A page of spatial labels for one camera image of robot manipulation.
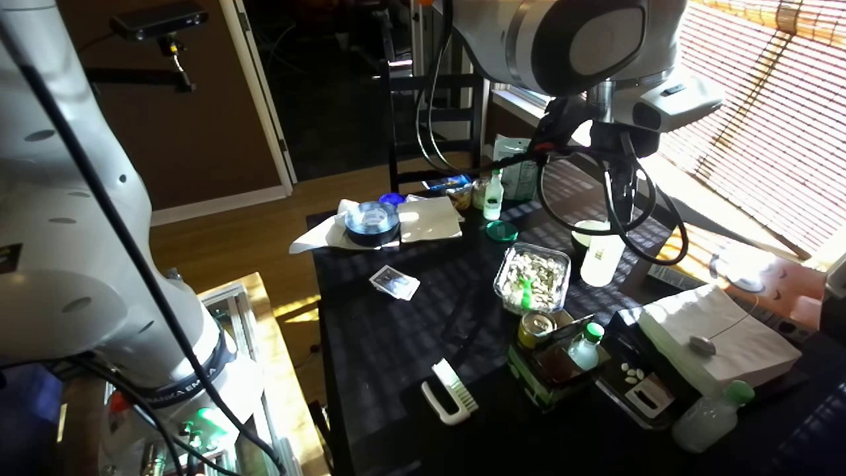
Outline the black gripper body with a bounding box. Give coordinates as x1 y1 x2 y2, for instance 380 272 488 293
586 117 664 181

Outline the clear bottle green cap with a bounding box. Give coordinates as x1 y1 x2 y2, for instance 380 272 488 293
574 221 629 291
566 321 608 373
479 170 508 223

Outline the tall grey spray bottle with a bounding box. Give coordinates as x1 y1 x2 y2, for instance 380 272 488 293
488 132 542 203

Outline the translucent white squat bottle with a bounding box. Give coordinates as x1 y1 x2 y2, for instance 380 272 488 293
670 379 759 457

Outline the clear plastic seed container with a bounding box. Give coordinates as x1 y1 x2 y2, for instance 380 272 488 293
488 240 574 317

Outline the green round Crave lid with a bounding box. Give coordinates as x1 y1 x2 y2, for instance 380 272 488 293
483 221 522 250

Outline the green plastic spoon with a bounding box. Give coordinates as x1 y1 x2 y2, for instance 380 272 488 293
513 272 539 313

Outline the small gold can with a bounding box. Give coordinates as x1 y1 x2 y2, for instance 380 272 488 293
516 309 559 351

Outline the large window blind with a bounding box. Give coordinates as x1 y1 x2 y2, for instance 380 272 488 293
656 0 846 259

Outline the blue snack packet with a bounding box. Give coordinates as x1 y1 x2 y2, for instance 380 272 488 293
421 172 476 197

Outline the white napkin stack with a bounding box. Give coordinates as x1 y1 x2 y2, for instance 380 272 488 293
637 283 804 396

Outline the small grey stone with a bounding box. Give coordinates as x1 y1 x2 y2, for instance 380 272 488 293
688 333 718 359

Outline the beige paper envelope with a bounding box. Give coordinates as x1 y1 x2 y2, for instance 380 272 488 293
395 194 465 247

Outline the green box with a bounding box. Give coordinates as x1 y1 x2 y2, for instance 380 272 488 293
504 340 614 416

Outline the black flat device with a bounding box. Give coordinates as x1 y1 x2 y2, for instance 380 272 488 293
592 340 701 433

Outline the small card pack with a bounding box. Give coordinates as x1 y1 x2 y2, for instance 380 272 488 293
366 263 422 305

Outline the black chair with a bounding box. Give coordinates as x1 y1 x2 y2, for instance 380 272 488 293
377 9 488 197

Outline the white and green clip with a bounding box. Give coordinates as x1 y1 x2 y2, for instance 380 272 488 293
418 358 483 429

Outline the black tablecloth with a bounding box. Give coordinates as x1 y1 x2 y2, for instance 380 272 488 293
300 149 846 476

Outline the white crumpled paper sheet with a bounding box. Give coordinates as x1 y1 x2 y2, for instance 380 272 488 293
284 197 405 259

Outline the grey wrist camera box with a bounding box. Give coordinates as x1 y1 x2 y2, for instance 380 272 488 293
631 74 723 139

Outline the white door frame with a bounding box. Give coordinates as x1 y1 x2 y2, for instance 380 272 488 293
218 0 298 197

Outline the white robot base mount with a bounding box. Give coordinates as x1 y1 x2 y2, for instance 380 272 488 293
95 281 292 476

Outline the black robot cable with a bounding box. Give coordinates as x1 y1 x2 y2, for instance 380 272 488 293
0 22 287 476

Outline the black camera on stand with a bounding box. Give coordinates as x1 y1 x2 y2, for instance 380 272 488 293
109 5 210 95

